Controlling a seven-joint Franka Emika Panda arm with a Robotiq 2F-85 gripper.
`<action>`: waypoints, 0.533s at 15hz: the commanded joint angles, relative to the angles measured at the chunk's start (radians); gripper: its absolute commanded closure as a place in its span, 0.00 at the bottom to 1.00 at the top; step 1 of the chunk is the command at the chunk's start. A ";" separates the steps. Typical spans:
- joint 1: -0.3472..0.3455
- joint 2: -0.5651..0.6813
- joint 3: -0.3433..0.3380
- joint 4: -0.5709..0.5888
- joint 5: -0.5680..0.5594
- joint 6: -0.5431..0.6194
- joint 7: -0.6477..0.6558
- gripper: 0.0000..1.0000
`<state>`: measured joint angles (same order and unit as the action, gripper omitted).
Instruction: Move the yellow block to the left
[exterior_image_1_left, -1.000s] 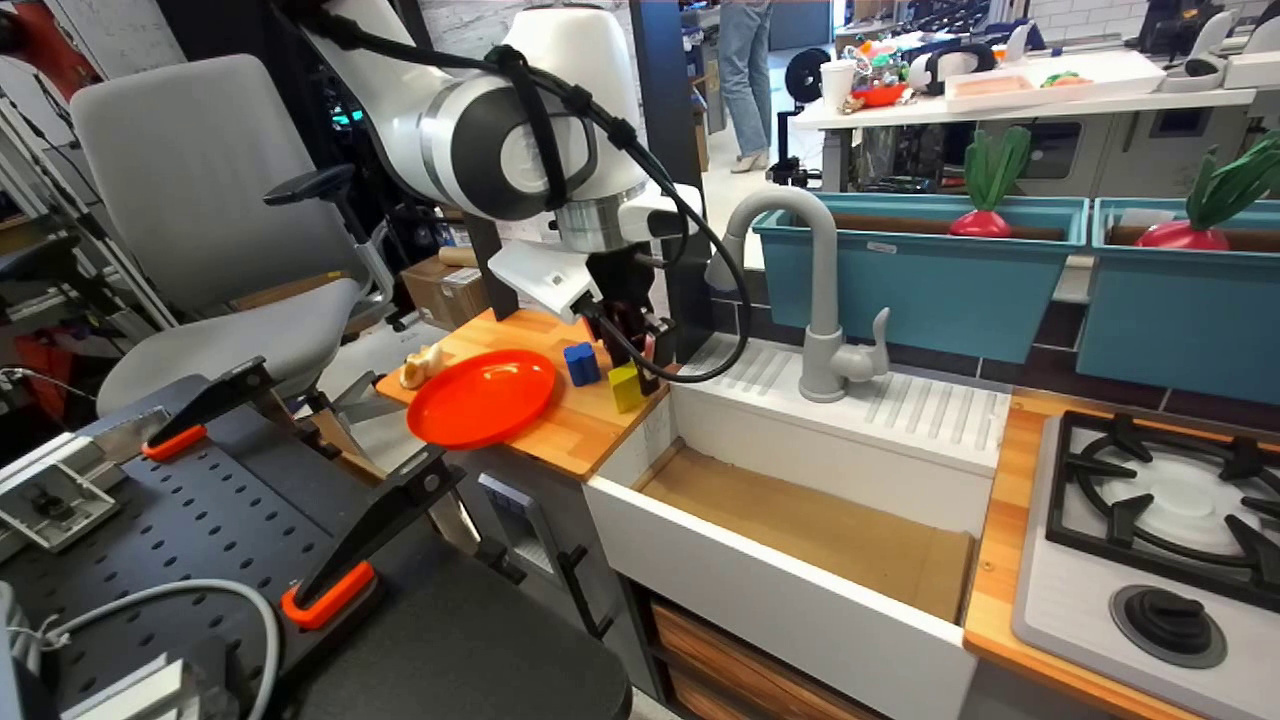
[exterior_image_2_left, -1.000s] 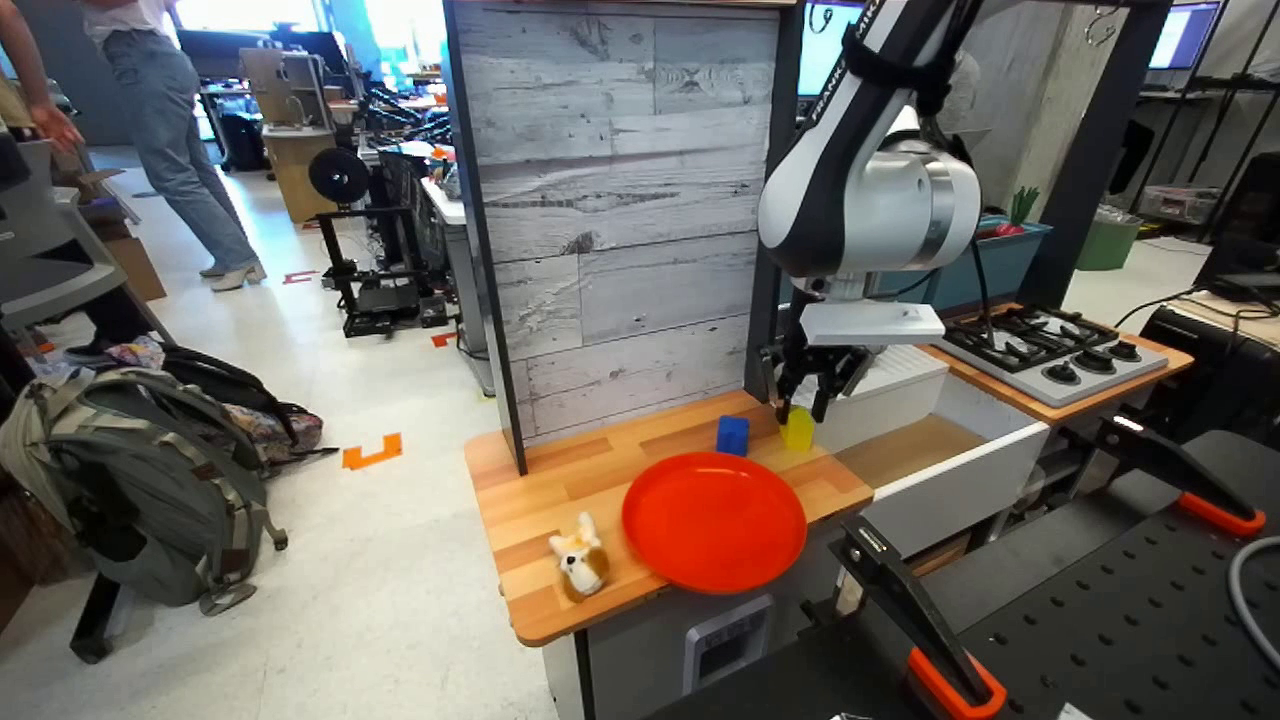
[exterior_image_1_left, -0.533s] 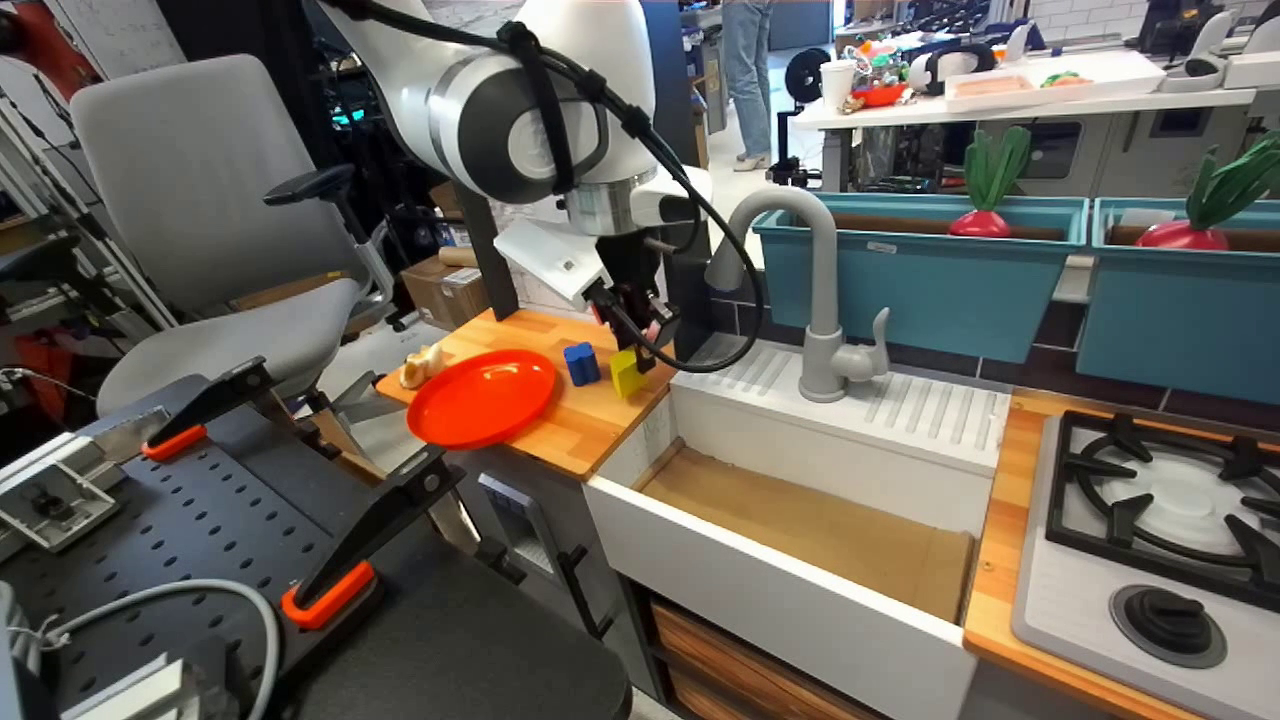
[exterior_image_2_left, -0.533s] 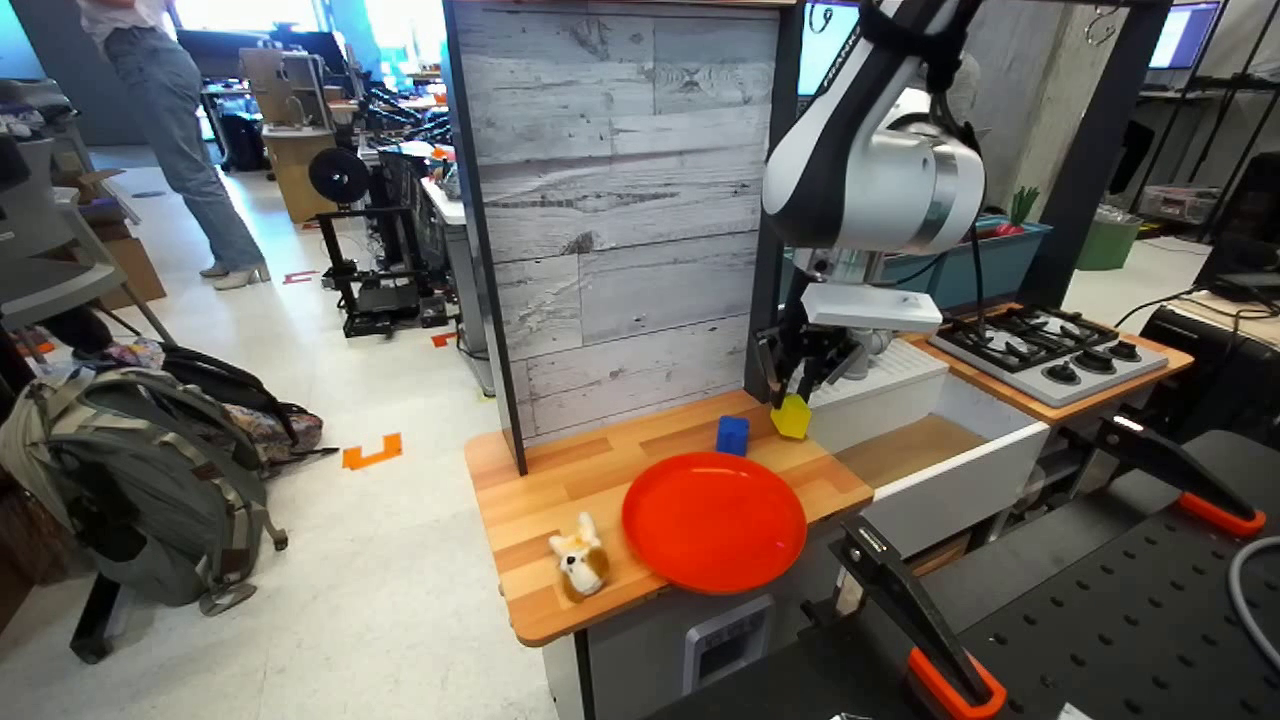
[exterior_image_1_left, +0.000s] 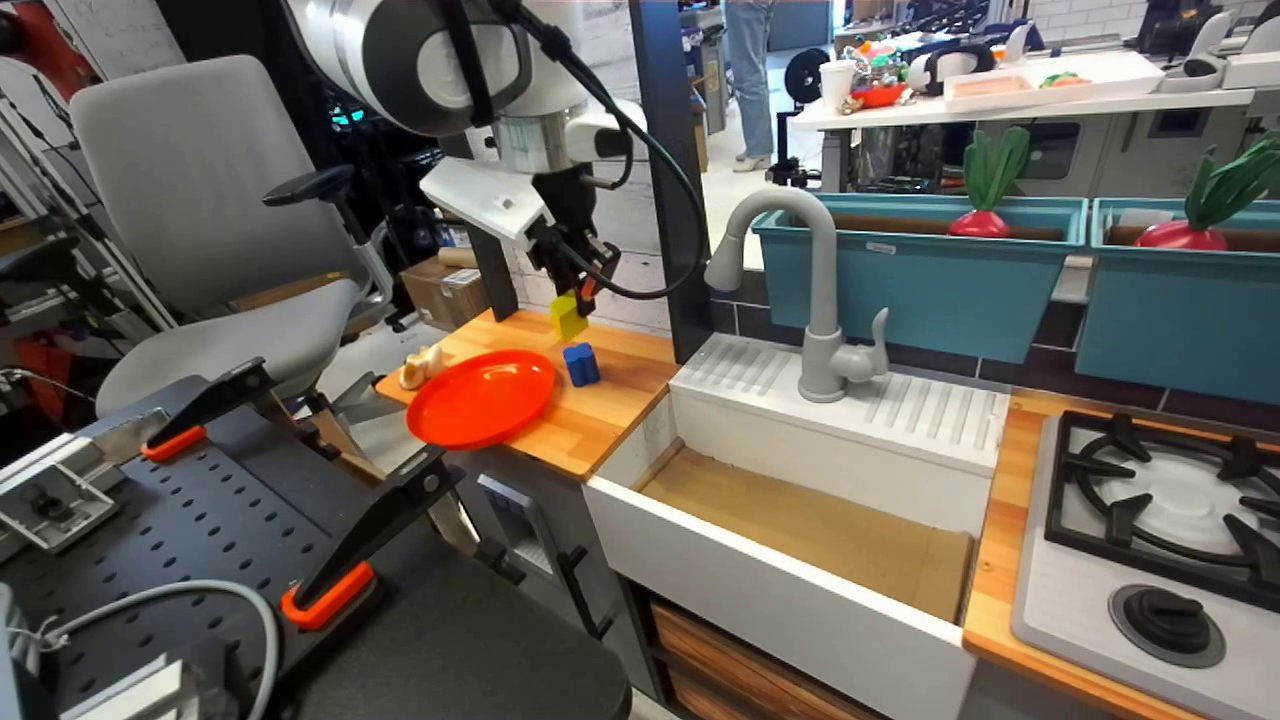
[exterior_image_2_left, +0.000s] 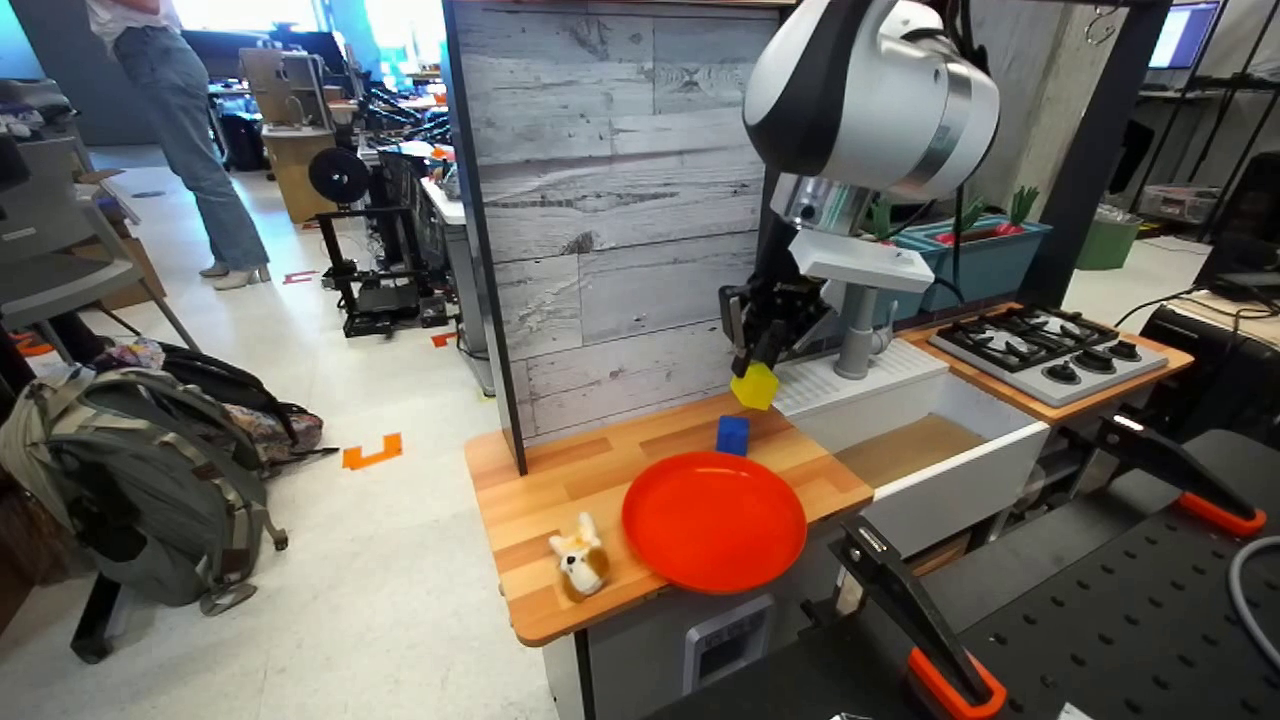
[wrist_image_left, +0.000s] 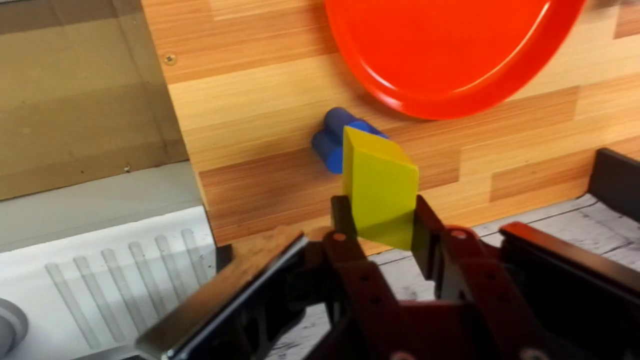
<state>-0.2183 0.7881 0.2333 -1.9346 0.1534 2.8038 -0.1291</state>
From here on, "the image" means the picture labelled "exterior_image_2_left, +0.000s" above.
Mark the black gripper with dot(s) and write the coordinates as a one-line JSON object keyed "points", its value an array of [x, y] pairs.
{"points": [[796, 305]]}

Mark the yellow cube block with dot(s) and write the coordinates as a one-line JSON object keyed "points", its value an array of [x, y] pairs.
{"points": [[752, 387]]}

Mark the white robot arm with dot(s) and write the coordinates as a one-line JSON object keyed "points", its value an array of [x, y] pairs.
{"points": [[867, 95]]}

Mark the blue cube block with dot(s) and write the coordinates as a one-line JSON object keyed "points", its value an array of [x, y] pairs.
{"points": [[732, 435]]}

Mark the gray toy faucet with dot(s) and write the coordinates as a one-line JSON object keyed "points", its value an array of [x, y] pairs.
{"points": [[860, 333]]}

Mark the orange round plate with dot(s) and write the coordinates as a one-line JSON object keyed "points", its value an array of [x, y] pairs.
{"points": [[713, 521]]}

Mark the gray wood back panel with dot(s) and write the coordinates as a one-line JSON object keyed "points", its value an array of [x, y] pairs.
{"points": [[614, 200]]}

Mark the teal planter box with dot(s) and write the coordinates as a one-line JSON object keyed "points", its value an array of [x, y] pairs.
{"points": [[985, 264]]}

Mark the white toy sink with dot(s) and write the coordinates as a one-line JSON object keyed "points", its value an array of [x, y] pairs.
{"points": [[961, 501]]}

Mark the small corgi plush toy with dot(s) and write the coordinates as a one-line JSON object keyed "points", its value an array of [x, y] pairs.
{"points": [[580, 552]]}

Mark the gray toy stove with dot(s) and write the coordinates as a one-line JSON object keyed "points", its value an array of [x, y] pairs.
{"points": [[1052, 363]]}

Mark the white panel on cabinet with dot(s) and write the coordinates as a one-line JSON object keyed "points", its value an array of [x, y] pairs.
{"points": [[725, 640]]}

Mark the black clamp orange tip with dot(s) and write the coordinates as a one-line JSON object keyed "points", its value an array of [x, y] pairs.
{"points": [[923, 615], [1175, 474]]}

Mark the green bin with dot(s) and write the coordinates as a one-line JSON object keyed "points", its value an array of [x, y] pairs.
{"points": [[1106, 243]]}

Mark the black perforated board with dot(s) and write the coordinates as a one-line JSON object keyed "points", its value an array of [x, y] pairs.
{"points": [[1106, 625]]}

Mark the wooden cabinet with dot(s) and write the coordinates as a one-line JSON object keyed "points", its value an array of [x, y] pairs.
{"points": [[287, 124]]}

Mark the computer monitor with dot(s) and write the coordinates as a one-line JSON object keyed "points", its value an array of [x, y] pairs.
{"points": [[1187, 35]]}

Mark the person in blue jeans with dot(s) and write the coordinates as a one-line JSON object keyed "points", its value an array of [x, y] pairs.
{"points": [[185, 134]]}

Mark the gray green backpack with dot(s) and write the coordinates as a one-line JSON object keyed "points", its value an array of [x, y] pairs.
{"points": [[144, 482]]}

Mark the gray folding chair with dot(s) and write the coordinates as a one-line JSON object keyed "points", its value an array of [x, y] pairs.
{"points": [[52, 272]]}

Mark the black frame post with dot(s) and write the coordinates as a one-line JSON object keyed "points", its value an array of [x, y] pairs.
{"points": [[1094, 134], [480, 243]]}

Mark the orange floor bracket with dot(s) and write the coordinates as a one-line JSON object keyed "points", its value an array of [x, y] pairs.
{"points": [[374, 452]]}

